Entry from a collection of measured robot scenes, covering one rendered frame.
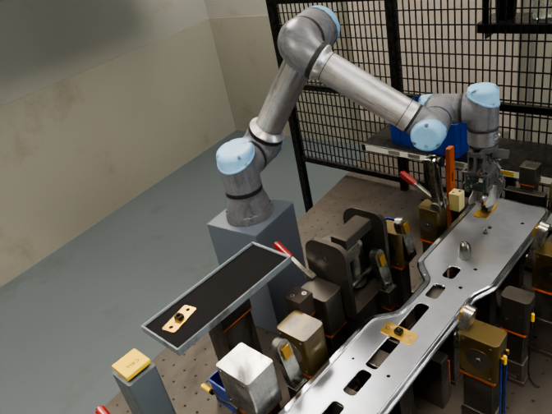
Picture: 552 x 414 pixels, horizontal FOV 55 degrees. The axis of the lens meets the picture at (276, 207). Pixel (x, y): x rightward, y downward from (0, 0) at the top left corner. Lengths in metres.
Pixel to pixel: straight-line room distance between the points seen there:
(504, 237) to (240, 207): 0.76
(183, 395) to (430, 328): 0.79
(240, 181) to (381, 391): 0.71
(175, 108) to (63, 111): 1.07
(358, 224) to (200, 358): 0.75
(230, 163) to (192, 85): 3.44
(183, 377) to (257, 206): 0.59
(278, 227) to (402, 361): 0.60
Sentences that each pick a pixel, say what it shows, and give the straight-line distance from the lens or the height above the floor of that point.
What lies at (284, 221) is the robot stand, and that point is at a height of 1.07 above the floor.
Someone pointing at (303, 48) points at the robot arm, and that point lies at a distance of 1.32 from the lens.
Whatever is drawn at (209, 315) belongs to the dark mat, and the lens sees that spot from 1.23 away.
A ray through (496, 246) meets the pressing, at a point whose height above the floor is 1.00.
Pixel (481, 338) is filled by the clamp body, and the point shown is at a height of 1.04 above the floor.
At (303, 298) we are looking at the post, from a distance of 1.30.
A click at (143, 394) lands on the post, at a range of 1.22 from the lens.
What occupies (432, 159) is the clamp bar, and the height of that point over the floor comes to 1.20.
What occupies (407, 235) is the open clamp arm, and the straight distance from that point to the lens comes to 1.54.
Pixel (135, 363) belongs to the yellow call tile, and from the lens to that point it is 1.19.
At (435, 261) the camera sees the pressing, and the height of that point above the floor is 1.00.
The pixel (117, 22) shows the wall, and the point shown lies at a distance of 4.46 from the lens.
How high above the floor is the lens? 1.94
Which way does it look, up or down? 30 degrees down
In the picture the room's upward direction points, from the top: 13 degrees counter-clockwise
